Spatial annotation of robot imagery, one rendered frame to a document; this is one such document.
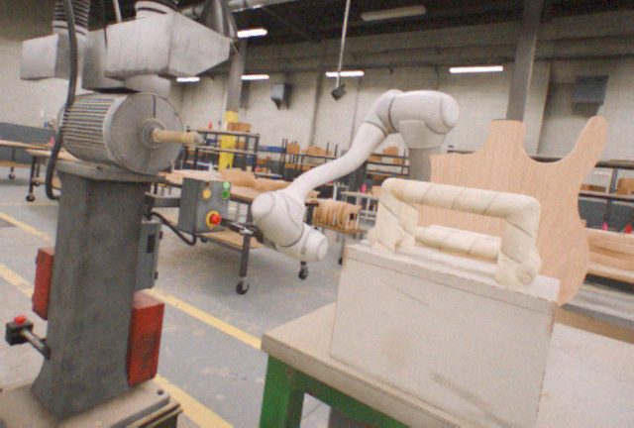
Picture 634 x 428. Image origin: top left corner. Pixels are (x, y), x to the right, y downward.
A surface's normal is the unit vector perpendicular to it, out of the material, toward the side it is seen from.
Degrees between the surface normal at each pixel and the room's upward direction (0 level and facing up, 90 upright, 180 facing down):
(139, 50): 90
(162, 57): 90
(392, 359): 90
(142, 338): 90
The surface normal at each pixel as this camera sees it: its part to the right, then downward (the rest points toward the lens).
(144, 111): 0.79, 0.02
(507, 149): -0.57, -0.04
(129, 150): 0.75, 0.23
